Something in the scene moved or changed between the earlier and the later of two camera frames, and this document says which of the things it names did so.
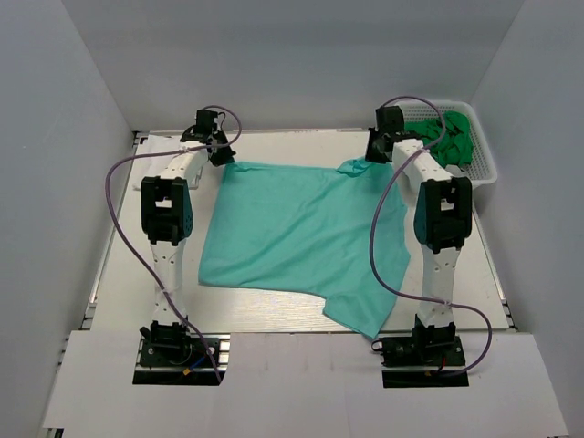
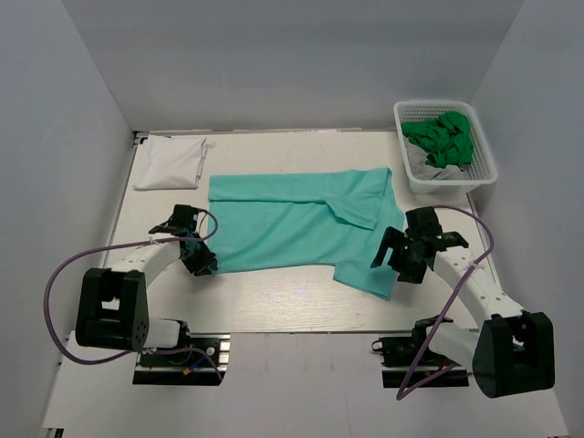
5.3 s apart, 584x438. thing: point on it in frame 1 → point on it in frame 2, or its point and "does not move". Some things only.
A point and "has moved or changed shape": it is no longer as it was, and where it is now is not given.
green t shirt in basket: (449, 137) does not move
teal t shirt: (340, 234) has moved or changed shape
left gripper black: (225, 158) → (200, 267)
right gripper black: (371, 155) → (394, 239)
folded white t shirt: (154, 151) does not move
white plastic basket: (481, 169) does not move
